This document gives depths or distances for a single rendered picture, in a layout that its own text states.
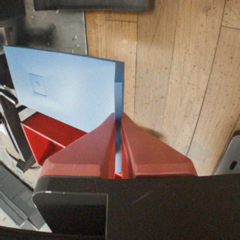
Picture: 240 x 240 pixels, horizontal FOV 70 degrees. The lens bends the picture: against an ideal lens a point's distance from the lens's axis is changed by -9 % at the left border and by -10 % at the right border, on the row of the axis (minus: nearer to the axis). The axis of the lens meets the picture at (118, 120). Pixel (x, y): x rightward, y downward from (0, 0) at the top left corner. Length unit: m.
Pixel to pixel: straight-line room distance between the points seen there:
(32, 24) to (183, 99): 0.25
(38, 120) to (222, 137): 0.30
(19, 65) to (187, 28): 0.17
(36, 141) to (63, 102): 0.25
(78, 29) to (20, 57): 0.09
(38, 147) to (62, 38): 0.24
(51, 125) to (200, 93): 0.24
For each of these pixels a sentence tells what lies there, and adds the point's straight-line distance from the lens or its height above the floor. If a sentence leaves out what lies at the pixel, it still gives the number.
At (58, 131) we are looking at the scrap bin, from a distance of 0.32.
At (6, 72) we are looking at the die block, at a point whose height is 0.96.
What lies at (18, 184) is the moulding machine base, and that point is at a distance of 5.84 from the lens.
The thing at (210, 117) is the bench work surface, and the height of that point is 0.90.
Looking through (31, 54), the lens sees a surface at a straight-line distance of 0.18.
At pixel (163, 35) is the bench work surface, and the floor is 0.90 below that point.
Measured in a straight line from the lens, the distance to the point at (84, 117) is 0.16.
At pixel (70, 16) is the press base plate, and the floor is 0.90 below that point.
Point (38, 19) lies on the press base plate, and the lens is 0.32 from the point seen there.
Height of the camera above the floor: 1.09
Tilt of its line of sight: 43 degrees down
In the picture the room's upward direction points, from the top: 135 degrees counter-clockwise
